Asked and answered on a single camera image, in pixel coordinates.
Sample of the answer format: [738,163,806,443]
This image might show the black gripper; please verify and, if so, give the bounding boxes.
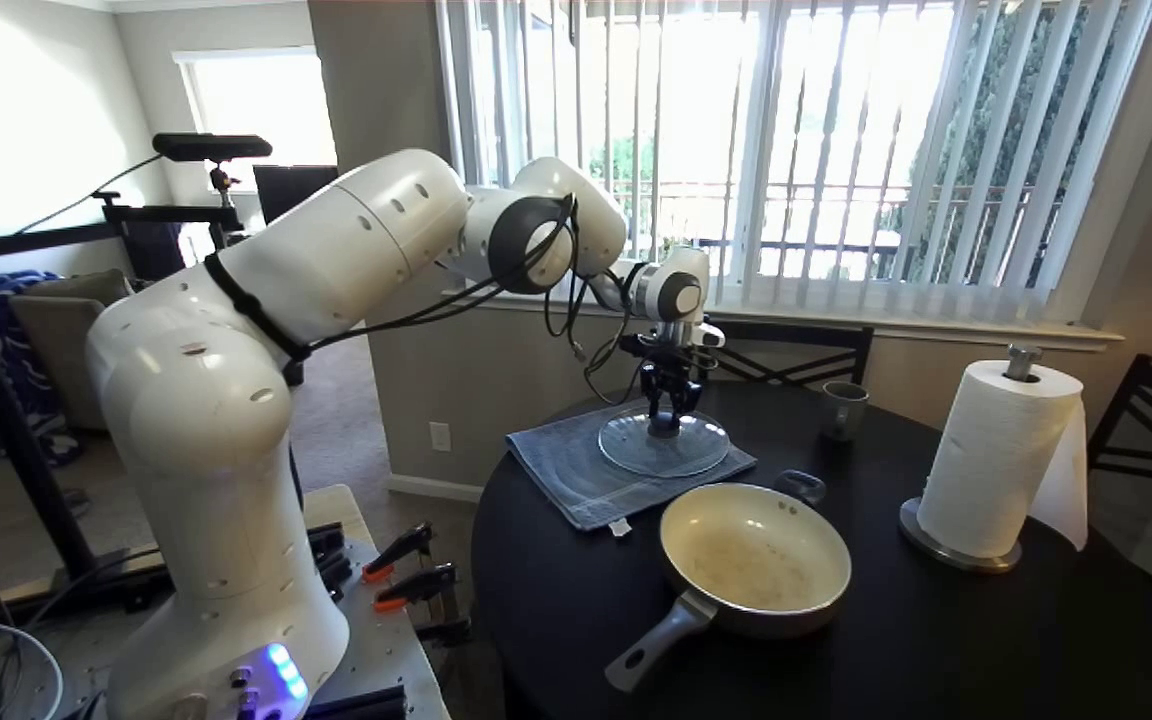
[617,323,726,430]

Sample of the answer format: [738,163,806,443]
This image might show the gray frying pan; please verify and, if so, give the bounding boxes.
[603,483,856,692]

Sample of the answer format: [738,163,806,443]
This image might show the black chair near window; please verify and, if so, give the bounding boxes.
[708,314,874,387]

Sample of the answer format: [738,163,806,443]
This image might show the clear glass pan lid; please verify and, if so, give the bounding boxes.
[595,412,729,480]

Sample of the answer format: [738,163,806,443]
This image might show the dark gray mug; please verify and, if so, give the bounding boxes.
[826,382,869,443]

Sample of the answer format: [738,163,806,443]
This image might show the black orange clamp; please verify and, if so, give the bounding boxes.
[364,524,432,576]
[371,558,458,611]

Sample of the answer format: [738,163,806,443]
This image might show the white paper towel roll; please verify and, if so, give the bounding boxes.
[900,345,1092,573]

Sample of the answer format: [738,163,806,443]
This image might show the round black table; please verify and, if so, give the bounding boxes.
[472,382,1152,720]

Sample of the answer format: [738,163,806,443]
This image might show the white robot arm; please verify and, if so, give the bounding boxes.
[89,149,628,720]

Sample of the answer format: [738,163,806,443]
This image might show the white vertical blinds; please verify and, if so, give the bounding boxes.
[437,0,1152,323]

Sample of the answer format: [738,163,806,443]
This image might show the camera on black stand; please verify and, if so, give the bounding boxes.
[91,132,271,229]

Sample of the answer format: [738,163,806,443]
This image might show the blue towel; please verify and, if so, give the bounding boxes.
[507,403,755,532]

